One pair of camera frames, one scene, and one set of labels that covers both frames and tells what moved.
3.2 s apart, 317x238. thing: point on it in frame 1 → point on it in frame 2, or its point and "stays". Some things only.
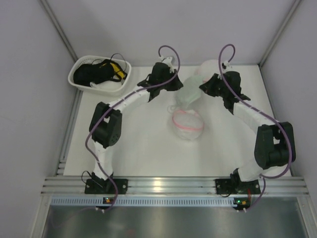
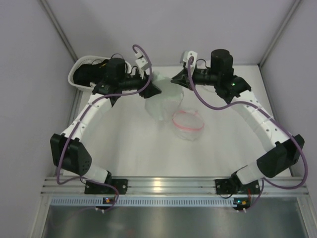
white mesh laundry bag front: (188, 125) stays
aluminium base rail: (269, 185) stays
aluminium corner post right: (295, 4) stays
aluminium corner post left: (60, 29) stays
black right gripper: (209, 85) → (187, 78)
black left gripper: (172, 81) → (146, 85)
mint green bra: (189, 90) → (163, 105)
